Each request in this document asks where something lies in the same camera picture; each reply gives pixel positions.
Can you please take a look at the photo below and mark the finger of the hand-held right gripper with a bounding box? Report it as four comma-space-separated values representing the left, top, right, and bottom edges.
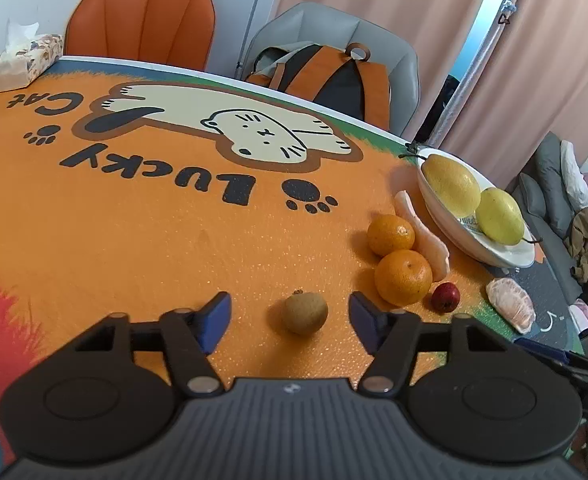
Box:
514, 337, 588, 386

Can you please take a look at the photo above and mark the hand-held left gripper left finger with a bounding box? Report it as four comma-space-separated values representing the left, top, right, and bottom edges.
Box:
66, 291, 233, 397

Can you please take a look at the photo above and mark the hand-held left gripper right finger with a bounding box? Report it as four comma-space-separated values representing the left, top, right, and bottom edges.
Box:
349, 291, 520, 397

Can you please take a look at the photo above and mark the large orange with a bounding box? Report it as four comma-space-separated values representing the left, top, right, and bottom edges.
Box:
374, 249, 433, 307

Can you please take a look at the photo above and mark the brown round fruit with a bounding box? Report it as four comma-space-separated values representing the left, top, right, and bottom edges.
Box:
281, 290, 329, 336

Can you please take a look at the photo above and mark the peeled pomelo segment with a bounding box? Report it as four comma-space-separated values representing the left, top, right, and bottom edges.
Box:
485, 277, 536, 335

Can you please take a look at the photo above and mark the small orange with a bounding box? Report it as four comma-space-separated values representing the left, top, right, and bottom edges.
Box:
367, 214, 415, 256

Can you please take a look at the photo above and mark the small red fruit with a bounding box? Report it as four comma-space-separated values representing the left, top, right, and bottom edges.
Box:
430, 282, 461, 314

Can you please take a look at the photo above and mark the long pink pomelo slice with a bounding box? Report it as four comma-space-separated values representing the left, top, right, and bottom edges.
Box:
393, 190, 451, 283

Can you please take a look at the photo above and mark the white oval plate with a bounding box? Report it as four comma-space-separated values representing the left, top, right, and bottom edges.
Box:
416, 147, 537, 268

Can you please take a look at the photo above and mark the pink cloth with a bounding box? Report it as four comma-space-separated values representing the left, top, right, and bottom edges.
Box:
569, 299, 588, 332

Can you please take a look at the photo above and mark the orange cat print table mat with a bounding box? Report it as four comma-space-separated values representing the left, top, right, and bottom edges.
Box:
0, 55, 582, 466

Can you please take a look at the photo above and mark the grey sofa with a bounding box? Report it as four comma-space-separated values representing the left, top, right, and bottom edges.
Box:
506, 132, 588, 321

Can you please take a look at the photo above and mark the large yellow pear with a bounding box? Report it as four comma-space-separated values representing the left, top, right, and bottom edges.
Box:
399, 142, 482, 218

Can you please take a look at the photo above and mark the small yellow pear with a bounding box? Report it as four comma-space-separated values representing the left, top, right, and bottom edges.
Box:
475, 187, 544, 247

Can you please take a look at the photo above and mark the small grey pillow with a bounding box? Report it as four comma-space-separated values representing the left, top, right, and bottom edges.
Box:
519, 172, 547, 216

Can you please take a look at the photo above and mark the large grey pillow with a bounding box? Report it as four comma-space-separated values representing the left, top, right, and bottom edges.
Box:
531, 132, 575, 238

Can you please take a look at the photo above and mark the orange and black backpack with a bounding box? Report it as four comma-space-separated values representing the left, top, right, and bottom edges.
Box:
246, 42, 392, 126

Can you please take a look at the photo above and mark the grey padded chair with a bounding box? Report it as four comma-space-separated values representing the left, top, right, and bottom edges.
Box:
241, 2, 421, 138

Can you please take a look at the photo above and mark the pink curtain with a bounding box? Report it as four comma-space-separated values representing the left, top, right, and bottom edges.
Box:
444, 0, 588, 171
274, 0, 497, 136

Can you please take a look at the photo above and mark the orange padded chair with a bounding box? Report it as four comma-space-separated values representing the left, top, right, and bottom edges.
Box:
64, 0, 215, 72

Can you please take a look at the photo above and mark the patterned tissue box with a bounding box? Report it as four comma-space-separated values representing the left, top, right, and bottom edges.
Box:
0, 19, 64, 93

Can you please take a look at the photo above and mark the white wall pipe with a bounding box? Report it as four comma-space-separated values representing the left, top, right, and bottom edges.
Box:
244, 0, 271, 63

